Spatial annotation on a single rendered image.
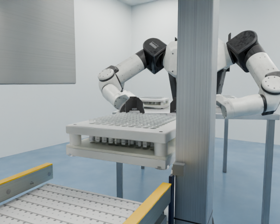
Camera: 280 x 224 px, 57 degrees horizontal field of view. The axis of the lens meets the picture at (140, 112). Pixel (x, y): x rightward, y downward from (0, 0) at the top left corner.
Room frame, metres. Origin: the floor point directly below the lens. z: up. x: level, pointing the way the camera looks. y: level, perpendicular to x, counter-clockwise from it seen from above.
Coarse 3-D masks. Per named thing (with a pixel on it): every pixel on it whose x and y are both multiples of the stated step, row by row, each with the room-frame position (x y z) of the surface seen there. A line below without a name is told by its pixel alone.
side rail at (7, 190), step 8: (48, 168) 0.54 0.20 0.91; (24, 176) 0.48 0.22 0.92; (32, 176) 0.50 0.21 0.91; (40, 176) 0.52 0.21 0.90; (48, 176) 0.54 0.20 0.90; (8, 184) 0.45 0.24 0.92; (16, 184) 0.46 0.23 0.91; (24, 184) 0.48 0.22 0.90; (32, 184) 0.50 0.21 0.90; (0, 192) 0.43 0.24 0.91; (8, 192) 0.45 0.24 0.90; (16, 192) 0.46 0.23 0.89; (0, 200) 0.43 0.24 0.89
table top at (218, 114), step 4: (168, 100) 2.94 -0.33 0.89; (144, 108) 2.03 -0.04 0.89; (148, 108) 2.03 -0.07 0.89; (152, 108) 2.03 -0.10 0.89; (156, 108) 2.03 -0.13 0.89; (160, 108) 2.03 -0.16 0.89; (164, 108) 2.03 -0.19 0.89; (168, 108) 2.03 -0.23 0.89; (216, 108) 2.03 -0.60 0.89; (220, 108) 2.03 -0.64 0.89; (112, 112) 1.78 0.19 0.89; (148, 112) 1.76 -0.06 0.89; (152, 112) 1.76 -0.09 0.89; (156, 112) 1.76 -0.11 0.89; (160, 112) 1.76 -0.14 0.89; (164, 112) 1.76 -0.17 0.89; (168, 112) 1.76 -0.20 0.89; (216, 112) 1.76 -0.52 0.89; (220, 112) 1.76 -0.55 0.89; (216, 116) 1.69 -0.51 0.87; (220, 116) 1.69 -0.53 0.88; (240, 116) 1.67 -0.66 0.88; (244, 116) 1.67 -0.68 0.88; (248, 116) 1.67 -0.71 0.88; (252, 116) 1.67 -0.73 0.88; (256, 116) 1.66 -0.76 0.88; (260, 116) 1.66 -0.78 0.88; (264, 116) 1.66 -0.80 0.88; (268, 116) 1.65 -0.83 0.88; (272, 116) 1.65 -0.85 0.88; (276, 116) 1.65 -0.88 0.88
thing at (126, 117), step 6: (120, 114) 0.70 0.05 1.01; (126, 114) 0.72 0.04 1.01; (132, 114) 0.69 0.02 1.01; (138, 114) 0.70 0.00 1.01; (144, 114) 0.70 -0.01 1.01; (150, 114) 0.70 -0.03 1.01; (114, 120) 0.59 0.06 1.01; (120, 120) 0.59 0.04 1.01; (126, 120) 0.59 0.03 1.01; (132, 120) 0.59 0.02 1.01; (138, 120) 0.59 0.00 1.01; (144, 120) 0.59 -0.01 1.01; (150, 120) 0.58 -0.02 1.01; (156, 120) 0.59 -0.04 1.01; (114, 138) 0.59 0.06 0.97
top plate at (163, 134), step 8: (88, 120) 0.65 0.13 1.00; (72, 128) 0.58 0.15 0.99; (80, 128) 0.57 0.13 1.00; (88, 128) 0.56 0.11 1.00; (96, 128) 0.55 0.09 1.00; (104, 128) 0.54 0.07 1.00; (112, 128) 0.54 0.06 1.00; (120, 128) 0.54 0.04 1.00; (128, 128) 0.54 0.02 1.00; (136, 128) 0.54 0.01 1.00; (144, 128) 0.54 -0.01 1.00; (160, 128) 0.53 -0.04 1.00; (168, 128) 0.53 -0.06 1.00; (104, 136) 0.54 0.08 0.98; (112, 136) 0.53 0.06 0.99; (120, 136) 0.52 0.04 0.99; (128, 136) 0.51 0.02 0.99; (136, 136) 0.51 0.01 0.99; (144, 136) 0.50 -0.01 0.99; (152, 136) 0.49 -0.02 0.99; (160, 136) 0.48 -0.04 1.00; (168, 136) 0.49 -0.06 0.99
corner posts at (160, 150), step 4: (72, 136) 0.58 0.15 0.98; (76, 136) 0.58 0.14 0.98; (80, 136) 0.59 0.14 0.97; (72, 140) 0.58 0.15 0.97; (76, 140) 0.58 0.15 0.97; (80, 140) 0.59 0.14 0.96; (72, 144) 0.58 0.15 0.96; (76, 144) 0.58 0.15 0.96; (156, 144) 0.49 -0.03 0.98; (160, 144) 0.49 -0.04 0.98; (164, 144) 0.49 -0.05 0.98; (156, 148) 0.49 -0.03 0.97; (160, 148) 0.49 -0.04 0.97; (164, 148) 0.49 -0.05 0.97; (156, 152) 0.49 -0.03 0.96; (160, 152) 0.49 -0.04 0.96; (164, 152) 0.49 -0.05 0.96
